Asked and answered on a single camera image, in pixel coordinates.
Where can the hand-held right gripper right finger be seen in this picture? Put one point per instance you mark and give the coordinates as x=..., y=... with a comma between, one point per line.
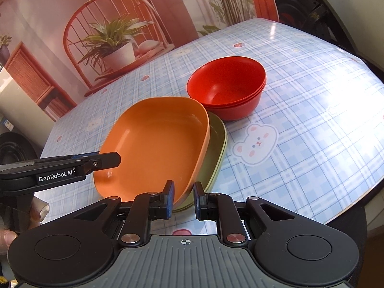
x=198, y=201

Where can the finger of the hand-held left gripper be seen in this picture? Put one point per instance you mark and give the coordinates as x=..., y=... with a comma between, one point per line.
x=85, y=155
x=105, y=160

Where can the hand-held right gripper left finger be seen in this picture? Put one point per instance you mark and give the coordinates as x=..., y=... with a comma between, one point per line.
x=169, y=199

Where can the green plate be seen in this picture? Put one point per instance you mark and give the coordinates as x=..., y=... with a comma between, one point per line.
x=216, y=171
x=216, y=135

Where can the orange plate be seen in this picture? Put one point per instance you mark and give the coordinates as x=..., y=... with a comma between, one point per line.
x=156, y=144

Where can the red bowl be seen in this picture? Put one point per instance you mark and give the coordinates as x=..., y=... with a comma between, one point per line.
x=222, y=81
x=261, y=91
x=237, y=112

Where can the person's left hand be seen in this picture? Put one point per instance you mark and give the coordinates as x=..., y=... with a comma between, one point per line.
x=39, y=210

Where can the checked blue tablecloth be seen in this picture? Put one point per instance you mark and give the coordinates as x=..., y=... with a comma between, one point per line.
x=300, y=111

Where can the printed room backdrop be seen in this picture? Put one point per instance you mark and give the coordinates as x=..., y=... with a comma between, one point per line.
x=75, y=12

